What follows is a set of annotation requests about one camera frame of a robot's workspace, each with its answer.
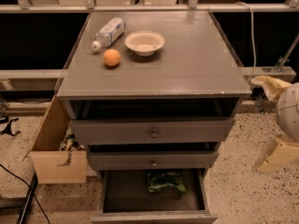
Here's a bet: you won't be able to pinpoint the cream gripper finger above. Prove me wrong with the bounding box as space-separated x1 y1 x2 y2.
250 76 292 103
256 135 299 173

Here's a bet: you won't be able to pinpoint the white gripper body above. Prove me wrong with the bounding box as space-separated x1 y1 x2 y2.
276 83 299 142

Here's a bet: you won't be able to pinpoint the green rice chip bag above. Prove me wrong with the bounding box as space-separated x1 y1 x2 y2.
146 170 187 193

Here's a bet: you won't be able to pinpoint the grey drawer cabinet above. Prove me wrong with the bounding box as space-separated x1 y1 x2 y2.
56 9 253 173

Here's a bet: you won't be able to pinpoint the grey open bottom drawer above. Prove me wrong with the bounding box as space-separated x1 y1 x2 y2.
91 169 217 224

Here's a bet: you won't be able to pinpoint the grey middle drawer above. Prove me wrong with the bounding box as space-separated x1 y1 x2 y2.
88 151 218 171

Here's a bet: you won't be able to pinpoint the grey top drawer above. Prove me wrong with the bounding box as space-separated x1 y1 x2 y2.
70 118 235 145

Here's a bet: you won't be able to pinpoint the white paper bowl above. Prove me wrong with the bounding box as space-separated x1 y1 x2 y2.
124 31 165 57

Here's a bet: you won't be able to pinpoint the orange fruit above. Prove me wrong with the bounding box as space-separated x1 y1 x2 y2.
103 49 121 66

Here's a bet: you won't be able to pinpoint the clear plastic water bottle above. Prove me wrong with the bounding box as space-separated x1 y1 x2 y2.
92 18 125 51

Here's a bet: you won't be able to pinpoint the snack packets in box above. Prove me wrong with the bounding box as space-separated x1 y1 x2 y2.
60 127 85 151

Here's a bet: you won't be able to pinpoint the light wooden box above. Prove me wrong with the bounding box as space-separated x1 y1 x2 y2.
29 96 87 184

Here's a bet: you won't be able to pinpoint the black floor bar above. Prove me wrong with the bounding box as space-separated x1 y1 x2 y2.
17 174 38 224

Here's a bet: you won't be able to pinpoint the black clamp tool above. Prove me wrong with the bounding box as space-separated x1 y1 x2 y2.
0 117 20 136

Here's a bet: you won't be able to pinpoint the aluminium frame rail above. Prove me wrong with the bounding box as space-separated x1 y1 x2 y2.
0 3 299 13

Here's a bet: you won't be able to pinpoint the white hanging cable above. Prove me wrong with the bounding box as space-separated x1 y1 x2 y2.
235 1 258 83

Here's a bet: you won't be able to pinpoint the black floor cable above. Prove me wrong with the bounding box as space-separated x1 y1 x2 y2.
0 163 51 224

